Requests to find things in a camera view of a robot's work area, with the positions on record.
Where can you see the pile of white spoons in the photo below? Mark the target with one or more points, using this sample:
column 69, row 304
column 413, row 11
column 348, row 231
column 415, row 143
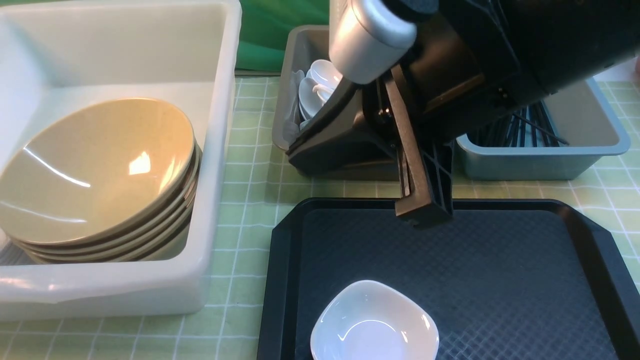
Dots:
column 315, row 89

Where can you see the large white plastic tub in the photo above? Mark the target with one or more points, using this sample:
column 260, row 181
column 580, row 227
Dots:
column 60, row 57

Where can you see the grey plastic spoon bin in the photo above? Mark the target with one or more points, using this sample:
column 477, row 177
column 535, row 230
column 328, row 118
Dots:
column 305, row 45

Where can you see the green backdrop cloth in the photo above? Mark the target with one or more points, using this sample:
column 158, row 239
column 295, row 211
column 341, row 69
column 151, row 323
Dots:
column 265, row 27

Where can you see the tan stacked bowl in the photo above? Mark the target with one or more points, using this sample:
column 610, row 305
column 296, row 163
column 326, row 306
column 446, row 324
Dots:
column 197, row 157
column 165, row 244
column 147, row 242
column 148, row 230

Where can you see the bottom tan stacked bowl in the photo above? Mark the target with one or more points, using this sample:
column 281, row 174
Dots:
column 165, row 244

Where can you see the black serving tray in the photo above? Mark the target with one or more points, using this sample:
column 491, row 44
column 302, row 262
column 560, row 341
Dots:
column 506, row 279

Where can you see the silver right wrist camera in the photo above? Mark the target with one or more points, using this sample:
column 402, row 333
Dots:
column 366, row 38

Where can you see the white sauce dish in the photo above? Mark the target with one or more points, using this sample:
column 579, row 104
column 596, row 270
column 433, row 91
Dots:
column 369, row 320

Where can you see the green checked tablecloth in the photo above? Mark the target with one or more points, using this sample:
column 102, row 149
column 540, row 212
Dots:
column 259, row 189

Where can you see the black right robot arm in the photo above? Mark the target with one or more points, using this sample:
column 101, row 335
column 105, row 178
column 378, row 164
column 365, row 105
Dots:
column 582, row 38

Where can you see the blue plastic chopstick bin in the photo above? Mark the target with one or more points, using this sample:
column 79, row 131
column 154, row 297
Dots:
column 579, row 114

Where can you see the top tan stacked bowl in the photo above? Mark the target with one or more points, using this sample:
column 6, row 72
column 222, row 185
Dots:
column 197, row 157

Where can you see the bundle of black chopsticks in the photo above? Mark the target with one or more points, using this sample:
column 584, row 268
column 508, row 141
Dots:
column 525, row 130

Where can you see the tan noodle bowl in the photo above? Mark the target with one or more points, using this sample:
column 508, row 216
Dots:
column 95, row 171

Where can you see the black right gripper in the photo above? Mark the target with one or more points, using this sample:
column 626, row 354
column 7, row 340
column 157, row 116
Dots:
column 462, row 65

